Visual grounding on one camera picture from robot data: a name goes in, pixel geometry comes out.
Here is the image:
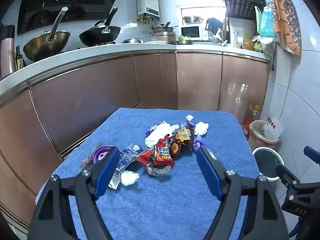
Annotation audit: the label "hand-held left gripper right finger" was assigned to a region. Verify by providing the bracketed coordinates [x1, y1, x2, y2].
[196, 146, 292, 240]

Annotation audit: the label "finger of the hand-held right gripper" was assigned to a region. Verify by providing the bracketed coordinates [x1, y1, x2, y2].
[304, 145, 320, 165]
[276, 164, 309, 217]

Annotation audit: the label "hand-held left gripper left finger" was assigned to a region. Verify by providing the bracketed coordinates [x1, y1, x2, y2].
[29, 146, 122, 240]

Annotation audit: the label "purple plastic cup lid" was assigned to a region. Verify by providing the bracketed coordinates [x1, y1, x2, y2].
[91, 145, 113, 163]

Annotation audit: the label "white tissue wad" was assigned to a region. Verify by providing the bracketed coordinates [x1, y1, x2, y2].
[120, 170, 140, 186]

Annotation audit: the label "dark blue packet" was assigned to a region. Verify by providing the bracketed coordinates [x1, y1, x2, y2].
[109, 144, 143, 189]

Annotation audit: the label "white bin with black liner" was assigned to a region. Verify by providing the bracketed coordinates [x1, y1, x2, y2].
[252, 147, 285, 182]

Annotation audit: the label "purple plastic wrapper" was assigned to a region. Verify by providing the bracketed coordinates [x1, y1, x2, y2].
[194, 137, 207, 152]

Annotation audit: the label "brown snack bag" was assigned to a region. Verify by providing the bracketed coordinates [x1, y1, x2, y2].
[170, 126, 195, 159]

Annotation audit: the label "crushed clear plastic bottle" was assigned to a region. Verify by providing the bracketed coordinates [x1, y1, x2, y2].
[146, 164, 173, 177]

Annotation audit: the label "red snack wrapper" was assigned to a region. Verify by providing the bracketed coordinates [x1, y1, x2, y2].
[137, 135, 175, 167]

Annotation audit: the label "long white tissue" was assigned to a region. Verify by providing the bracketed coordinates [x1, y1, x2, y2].
[145, 121, 179, 147]

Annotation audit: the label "beige bin with red liner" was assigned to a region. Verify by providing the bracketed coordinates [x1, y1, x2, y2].
[249, 119, 281, 151]

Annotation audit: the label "blue towel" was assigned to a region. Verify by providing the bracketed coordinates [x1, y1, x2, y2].
[35, 107, 260, 240]

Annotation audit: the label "yellow cooking oil bottle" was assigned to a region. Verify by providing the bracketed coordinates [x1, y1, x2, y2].
[246, 104, 262, 124]

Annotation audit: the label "yellow packets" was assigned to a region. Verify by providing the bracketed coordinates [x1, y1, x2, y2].
[242, 35, 254, 51]

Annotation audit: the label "black wok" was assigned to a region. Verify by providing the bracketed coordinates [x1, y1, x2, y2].
[79, 7, 121, 47]

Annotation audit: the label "patterned orange apron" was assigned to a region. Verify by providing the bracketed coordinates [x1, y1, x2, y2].
[265, 0, 302, 57]

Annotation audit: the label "bowl of green vegetables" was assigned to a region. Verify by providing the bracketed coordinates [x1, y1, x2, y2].
[176, 34, 193, 45]

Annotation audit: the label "teal plastic bag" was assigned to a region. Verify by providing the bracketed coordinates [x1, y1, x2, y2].
[260, 6, 276, 38]

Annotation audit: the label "brass wok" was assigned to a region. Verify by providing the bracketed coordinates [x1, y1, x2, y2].
[23, 7, 71, 62]

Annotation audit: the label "dark oil bottle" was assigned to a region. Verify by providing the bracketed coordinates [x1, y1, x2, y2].
[14, 45, 25, 72]

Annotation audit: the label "white microwave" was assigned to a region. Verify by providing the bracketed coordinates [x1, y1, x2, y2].
[180, 24, 203, 41]

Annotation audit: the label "dark blue cloth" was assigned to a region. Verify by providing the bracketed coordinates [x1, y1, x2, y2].
[206, 17, 223, 34]

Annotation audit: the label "pink cylinder flask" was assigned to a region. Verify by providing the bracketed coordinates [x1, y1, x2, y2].
[0, 25, 16, 79]

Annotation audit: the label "steel bowl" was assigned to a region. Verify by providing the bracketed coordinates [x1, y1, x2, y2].
[182, 16, 204, 25]

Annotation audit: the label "white water heater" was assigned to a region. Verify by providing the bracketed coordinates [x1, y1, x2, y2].
[136, 0, 160, 18]

